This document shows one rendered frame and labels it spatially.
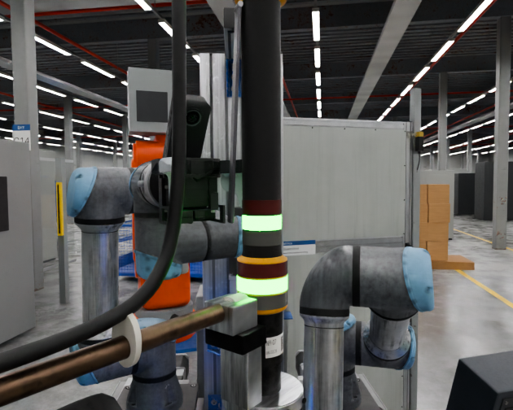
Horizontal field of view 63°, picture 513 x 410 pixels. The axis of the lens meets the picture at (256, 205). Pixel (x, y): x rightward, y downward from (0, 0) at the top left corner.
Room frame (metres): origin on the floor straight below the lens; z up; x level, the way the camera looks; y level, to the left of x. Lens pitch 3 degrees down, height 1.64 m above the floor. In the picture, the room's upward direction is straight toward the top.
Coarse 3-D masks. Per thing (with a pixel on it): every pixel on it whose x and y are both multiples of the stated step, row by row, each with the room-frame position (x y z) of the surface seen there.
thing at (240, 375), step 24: (240, 312) 0.31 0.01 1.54; (216, 336) 0.32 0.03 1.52; (240, 336) 0.30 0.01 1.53; (264, 336) 0.32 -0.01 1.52; (240, 360) 0.32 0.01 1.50; (240, 384) 0.32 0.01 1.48; (288, 384) 0.36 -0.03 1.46; (240, 408) 0.32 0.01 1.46; (264, 408) 0.32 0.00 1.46; (288, 408) 0.32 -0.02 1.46
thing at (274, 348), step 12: (264, 324) 0.34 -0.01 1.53; (276, 324) 0.34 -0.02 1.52; (276, 336) 0.34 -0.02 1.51; (264, 348) 0.34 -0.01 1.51; (276, 348) 0.34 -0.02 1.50; (264, 360) 0.34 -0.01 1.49; (276, 360) 0.34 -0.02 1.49; (264, 372) 0.34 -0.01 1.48; (276, 372) 0.34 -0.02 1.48; (264, 384) 0.34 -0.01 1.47; (276, 384) 0.34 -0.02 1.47
